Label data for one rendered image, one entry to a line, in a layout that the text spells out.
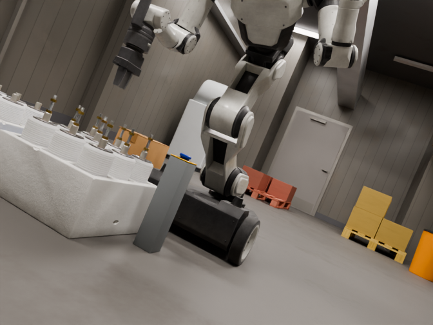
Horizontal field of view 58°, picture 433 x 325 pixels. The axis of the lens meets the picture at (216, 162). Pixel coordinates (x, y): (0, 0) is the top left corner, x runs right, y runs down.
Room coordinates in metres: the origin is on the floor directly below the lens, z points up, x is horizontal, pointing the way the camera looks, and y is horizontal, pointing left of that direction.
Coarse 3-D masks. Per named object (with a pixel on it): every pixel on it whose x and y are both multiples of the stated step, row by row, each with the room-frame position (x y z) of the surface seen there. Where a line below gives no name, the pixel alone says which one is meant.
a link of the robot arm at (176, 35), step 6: (174, 24) 1.54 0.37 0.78; (168, 30) 1.40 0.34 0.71; (174, 30) 1.45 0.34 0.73; (180, 30) 1.51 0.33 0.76; (156, 36) 1.41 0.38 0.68; (162, 36) 1.40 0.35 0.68; (168, 36) 1.42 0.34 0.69; (174, 36) 1.45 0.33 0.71; (180, 36) 1.50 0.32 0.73; (186, 36) 1.50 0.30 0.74; (162, 42) 1.45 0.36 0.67; (168, 42) 1.45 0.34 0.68; (174, 42) 1.47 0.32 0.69; (180, 42) 1.50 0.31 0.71; (168, 48) 1.52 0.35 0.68; (174, 48) 1.51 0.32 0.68; (180, 48) 1.51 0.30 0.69
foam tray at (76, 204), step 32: (0, 160) 1.17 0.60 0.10; (32, 160) 1.13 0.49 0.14; (64, 160) 1.13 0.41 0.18; (0, 192) 1.15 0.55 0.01; (32, 192) 1.11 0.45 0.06; (64, 192) 1.08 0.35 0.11; (96, 192) 1.08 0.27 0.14; (128, 192) 1.23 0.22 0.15; (64, 224) 1.06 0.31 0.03; (96, 224) 1.14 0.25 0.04; (128, 224) 1.30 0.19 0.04
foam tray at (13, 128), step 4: (0, 120) 1.37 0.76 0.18; (0, 124) 1.35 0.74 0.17; (4, 124) 1.37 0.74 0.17; (8, 124) 1.38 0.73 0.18; (12, 124) 1.40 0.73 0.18; (16, 124) 1.44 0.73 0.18; (20, 124) 1.49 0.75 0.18; (0, 128) 1.36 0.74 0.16; (4, 128) 1.37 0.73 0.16; (8, 128) 1.39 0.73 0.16; (12, 128) 1.40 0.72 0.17; (16, 128) 1.42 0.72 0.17; (20, 128) 1.43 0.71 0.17; (16, 132) 1.42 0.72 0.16; (20, 132) 1.44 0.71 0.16
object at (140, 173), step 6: (132, 156) 1.34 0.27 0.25; (138, 162) 1.32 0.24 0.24; (144, 162) 1.33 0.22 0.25; (138, 168) 1.32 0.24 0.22; (144, 168) 1.33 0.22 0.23; (150, 168) 1.35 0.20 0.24; (132, 174) 1.32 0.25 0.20; (138, 174) 1.33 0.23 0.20; (144, 174) 1.34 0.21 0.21; (138, 180) 1.33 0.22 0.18; (144, 180) 1.35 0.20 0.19
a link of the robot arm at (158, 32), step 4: (136, 0) 1.29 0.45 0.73; (132, 4) 1.28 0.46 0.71; (136, 4) 1.28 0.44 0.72; (132, 8) 1.28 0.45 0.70; (132, 12) 1.29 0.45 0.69; (132, 16) 1.30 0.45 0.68; (168, 28) 1.39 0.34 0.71; (156, 32) 1.37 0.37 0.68; (160, 32) 1.37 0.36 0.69; (164, 32) 1.38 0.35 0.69
